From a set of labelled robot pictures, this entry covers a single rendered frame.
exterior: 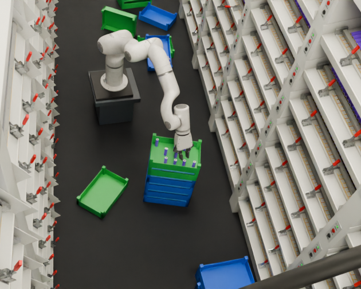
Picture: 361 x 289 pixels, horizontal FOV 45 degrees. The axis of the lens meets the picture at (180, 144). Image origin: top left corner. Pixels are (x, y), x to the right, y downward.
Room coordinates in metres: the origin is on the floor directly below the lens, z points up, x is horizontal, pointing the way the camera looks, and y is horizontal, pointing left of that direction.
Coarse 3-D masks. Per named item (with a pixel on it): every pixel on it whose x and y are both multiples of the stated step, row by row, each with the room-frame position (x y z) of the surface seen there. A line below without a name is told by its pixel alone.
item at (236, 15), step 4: (228, 0) 2.56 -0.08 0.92; (232, 0) 2.56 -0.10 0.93; (228, 4) 2.56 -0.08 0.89; (232, 4) 2.52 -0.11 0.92; (232, 8) 2.48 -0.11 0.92; (232, 12) 2.45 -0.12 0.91; (236, 12) 2.44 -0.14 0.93; (240, 12) 2.44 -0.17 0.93; (232, 16) 2.46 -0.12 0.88; (236, 16) 2.40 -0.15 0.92; (240, 16) 2.40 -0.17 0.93; (236, 20) 2.36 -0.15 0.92; (236, 24) 2.35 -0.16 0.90
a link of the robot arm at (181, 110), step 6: (174, 108) 1.64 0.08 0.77; (180, 108) 1.64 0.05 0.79; (186, 108) 1.65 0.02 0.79; (174, 114) 1.62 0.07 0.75; (180, 114) 1.62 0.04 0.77; (186, 114) 1.63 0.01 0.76; (180, 120) 1.59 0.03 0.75; (186, 120) 1.61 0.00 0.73; (180, 126) 1.58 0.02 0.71; (186, 126) 1.60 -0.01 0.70
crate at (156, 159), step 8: (152, 136) 1.66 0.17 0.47; (160, 136) 1.69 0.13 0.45; (152, 144) 1.65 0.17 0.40; (160, 144) 1.66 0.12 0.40; (168, 144) 1.68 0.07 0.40; (200, 144) 1.70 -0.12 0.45; (152, 152) 1.59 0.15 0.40; (160, 152) 1.61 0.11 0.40; (168, 152) 1.62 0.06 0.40; (184, 152) 1.65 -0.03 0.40; (192, 152) 1.67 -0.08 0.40; (200, 152) 1.64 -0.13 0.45; (152, 160) 1.48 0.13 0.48; (160, 160) 1.55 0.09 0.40; (168, 160) 1.56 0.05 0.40; (192, 160) 1.61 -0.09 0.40; (200, 160) 1.58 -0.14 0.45; (160, 168) 1.49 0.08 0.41; (168, 168) 1.50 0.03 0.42; (176, 168) 1.50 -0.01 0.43; (184, 168) 1.51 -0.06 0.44; (192, 168) 1.52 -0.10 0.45; (200, 168) 1.52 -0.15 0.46
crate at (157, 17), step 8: (144, 8) 3.47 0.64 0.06; (152, 8) 3.54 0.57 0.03; (144, 16) 3.42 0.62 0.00; (152, 16) 3.45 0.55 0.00; (160, 16) 3.48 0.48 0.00; (168, 16) 3.50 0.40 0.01; (176, 16) 3.48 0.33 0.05; (152, 24) 3.33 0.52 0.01; (160, 24) 3.31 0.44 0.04; (168, 24) 3.30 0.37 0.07
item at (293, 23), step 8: (272, 0) 2.04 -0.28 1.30; (280, 0) 2.04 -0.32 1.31; (288, 0) 2.02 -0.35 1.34; (296, 0) 2.02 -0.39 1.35; (272, 8) 2.01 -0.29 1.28; (280, 8) 1.98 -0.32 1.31; (288, 8) 1.97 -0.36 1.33; (296, 8) 1.95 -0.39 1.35; (280, 16) 1.92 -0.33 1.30; (288, 16) 1.92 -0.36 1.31; (296, 16) 1.90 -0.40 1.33; (304, 16) 1.90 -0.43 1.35; (280, 24) 1.89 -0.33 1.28; (288, 24) 1.86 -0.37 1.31; (296, 24) 1.85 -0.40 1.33; (304, 24) 1.83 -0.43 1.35; (288, 32) 1.80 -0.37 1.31; (296, 32) 1.80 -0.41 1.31; (304, 32) 1.79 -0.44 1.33; (288, 40) 1.77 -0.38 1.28; (296, 40) 1.75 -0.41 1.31; (296, 48) 1.70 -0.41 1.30; (296, 56) 1.66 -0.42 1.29
